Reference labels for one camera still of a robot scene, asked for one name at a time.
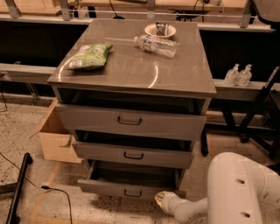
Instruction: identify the grey bottom drawer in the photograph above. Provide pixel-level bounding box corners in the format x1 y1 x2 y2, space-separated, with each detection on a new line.
78 160 186 200

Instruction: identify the grey drawer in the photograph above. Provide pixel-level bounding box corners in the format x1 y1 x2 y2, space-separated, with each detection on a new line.
72 141 193 169
78 160 186 200
56 103 206 141

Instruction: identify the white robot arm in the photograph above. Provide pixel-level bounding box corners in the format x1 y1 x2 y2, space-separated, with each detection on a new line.
155 152 280 224

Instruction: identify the grey middle drawer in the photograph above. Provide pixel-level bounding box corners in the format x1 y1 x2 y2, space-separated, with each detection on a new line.
72 141 193 169

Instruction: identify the grey drawer cabinet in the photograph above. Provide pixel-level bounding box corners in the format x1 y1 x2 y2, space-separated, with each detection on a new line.
46 18 217 182

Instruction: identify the grey top drawer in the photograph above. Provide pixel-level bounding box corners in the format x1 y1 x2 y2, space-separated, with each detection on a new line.
56 103 206 141

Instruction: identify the black office chair base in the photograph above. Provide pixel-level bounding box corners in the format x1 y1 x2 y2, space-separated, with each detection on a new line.
239 66 280 160

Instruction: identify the cardboard box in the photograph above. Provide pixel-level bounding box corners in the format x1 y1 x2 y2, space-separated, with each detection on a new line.
31 98 81 164

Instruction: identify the left sanitizer pump bottle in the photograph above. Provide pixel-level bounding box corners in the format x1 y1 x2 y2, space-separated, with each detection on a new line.
224 64 239 86

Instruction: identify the clear plastic water bottle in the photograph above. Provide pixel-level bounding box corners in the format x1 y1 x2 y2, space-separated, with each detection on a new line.
134 35 178 58

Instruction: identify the black stand leg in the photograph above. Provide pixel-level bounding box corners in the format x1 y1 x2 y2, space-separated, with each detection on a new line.
0 153 32 224

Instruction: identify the green snack bag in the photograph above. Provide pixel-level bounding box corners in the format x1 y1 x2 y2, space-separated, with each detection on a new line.
65 43 112 70

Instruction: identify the white bowl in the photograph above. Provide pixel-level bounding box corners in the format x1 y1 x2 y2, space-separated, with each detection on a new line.
144 23 177 39

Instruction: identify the dark packet in bowl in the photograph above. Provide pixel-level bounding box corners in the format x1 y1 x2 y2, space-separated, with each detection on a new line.
156 23 169 36

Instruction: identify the black floor cable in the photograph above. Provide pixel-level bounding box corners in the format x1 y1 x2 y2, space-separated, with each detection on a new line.
0 152 73 224

